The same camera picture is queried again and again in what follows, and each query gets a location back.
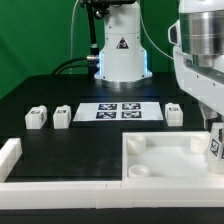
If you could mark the white square tabletop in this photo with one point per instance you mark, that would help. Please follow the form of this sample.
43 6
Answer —
165 155

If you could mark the white sheet with fiducial markers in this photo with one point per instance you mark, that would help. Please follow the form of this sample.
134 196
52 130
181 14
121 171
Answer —
119 111

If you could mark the white U-shaped obstacle fence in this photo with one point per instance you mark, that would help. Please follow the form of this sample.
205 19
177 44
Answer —
125 193

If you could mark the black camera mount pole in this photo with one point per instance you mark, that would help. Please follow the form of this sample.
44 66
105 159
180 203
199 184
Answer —
97 9

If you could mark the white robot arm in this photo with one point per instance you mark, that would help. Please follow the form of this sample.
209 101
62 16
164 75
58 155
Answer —
198 50

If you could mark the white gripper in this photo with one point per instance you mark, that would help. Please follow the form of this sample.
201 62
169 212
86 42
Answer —
204 84

